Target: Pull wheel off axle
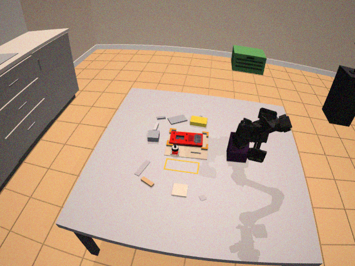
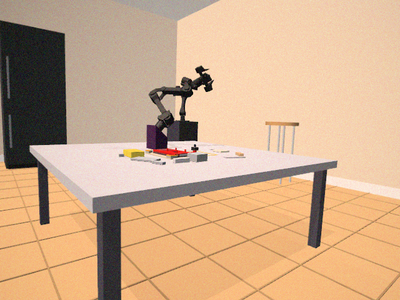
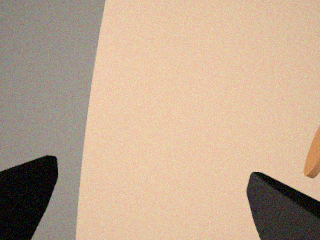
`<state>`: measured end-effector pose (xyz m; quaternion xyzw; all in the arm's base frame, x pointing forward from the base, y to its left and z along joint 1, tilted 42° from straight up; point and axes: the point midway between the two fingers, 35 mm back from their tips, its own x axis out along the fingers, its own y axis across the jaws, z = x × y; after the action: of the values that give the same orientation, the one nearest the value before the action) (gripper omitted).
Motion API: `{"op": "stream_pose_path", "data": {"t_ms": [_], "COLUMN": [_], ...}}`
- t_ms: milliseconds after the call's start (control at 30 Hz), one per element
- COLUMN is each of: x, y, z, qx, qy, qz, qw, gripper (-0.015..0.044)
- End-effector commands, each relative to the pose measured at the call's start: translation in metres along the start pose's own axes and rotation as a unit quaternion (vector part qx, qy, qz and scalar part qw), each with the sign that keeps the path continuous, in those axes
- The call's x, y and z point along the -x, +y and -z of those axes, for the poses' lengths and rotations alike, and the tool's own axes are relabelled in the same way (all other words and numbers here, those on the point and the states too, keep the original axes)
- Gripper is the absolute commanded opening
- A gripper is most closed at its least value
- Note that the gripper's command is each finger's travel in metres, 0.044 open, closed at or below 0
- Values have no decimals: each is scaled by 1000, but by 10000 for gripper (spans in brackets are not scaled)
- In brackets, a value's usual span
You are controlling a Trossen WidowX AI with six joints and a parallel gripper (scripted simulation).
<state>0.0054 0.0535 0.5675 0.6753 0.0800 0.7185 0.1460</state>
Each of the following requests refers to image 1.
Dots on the yellow rectangular block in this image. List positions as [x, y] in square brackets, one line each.
[198, 121]

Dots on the beige square block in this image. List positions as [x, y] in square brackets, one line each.
[179, 190]

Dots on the tan rectangular block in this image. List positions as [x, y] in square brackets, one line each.
[148, 182]

